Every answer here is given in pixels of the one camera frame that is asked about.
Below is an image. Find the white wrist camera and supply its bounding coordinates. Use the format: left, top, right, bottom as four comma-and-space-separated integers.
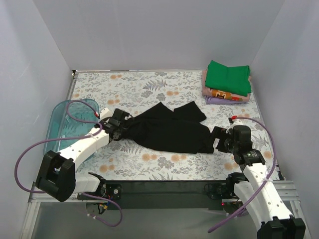
94, 108, 113, 121
228, 116, 243, 129

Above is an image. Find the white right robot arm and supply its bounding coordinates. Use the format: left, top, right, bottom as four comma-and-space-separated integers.
211, 124, 306, 239

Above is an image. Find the floral table mat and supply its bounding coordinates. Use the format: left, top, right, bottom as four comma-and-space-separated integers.
71, 70, 273, 180

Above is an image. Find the black t-shirt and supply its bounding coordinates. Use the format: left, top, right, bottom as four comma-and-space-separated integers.
123, 102, 214, 154

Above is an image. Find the aluminium frame rail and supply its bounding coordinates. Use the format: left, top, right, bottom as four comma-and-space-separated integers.
22, 180, 311, 239

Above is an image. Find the teal plastic bin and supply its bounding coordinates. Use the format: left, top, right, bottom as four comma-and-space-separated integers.
46, 99, 99, 139

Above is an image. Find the lavender folded t-shirt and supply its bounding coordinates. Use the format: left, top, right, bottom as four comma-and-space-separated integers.
205, 96, 245, 105

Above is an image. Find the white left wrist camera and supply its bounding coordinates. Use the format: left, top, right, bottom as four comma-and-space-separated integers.
94, 108, 113, 121

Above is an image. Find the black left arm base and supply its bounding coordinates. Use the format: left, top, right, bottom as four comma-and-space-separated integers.
85, 183, 122, 201

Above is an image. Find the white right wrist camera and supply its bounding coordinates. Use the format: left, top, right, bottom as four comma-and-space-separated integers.
228, 116, 243, 129

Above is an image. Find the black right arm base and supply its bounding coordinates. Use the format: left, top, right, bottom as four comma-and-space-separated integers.
203, 183, 238, 200

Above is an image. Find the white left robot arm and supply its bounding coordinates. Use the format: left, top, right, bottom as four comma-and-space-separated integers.
35, 108, 132, 202

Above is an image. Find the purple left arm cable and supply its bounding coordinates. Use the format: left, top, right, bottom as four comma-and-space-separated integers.
14, 100, 123, 227

